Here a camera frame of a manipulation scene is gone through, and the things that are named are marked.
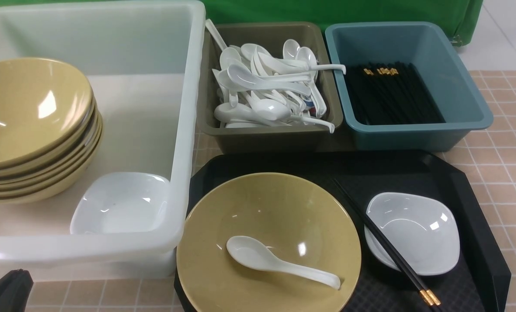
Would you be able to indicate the yellow noodle bowl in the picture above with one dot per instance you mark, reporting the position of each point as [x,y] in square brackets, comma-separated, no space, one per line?
[296,219]

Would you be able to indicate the white soup spoon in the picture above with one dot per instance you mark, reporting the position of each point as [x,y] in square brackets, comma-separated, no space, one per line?
[253,254]

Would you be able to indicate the white square dish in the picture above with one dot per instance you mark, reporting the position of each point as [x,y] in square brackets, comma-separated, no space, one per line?
[122,202]
[422,229]

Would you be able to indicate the black chopstick gold tip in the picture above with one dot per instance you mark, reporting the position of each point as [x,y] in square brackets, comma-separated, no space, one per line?
[383,247]
[396,253]

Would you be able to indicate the bottom stacked yellow bowl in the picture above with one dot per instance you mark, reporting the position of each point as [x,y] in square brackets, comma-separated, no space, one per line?
[63,180]

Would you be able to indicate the top stacked yellow bowl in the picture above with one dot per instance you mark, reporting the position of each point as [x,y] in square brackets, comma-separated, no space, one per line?
[42,101]

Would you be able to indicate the brown plastic spoon bin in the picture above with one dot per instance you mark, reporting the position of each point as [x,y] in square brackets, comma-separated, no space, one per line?
[260,139]

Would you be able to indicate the pile of white spoons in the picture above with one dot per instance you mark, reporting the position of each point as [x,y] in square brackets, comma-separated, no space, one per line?
[262,90]

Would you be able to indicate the white square dish in tub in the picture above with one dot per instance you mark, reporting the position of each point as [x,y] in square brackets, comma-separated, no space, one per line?
[122,202]

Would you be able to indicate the bundle of black chopsticks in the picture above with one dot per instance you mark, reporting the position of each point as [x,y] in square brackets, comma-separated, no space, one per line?
[390,94]

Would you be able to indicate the blue plastic chopstick bin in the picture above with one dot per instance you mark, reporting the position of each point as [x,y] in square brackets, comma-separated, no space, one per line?
[425,46]

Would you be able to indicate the green cloth backdrop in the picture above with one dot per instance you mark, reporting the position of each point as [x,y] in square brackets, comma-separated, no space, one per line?
[456,18]

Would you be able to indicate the black serving tray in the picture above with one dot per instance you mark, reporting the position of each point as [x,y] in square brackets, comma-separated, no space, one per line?
[480,282]

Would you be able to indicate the black object bottom left corner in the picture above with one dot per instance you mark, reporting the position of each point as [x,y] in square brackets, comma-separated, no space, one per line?
[15,288]

